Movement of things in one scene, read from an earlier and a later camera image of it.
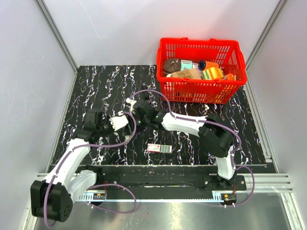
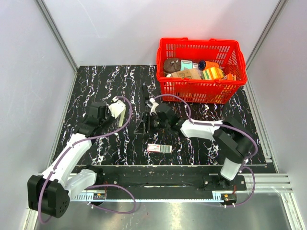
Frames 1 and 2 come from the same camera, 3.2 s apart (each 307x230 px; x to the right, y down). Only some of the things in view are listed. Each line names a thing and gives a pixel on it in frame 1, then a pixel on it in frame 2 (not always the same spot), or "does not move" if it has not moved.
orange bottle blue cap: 204,64 does not move
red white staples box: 155,148 does not move
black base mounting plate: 164,183 does not move
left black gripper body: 106,128 to 104,120
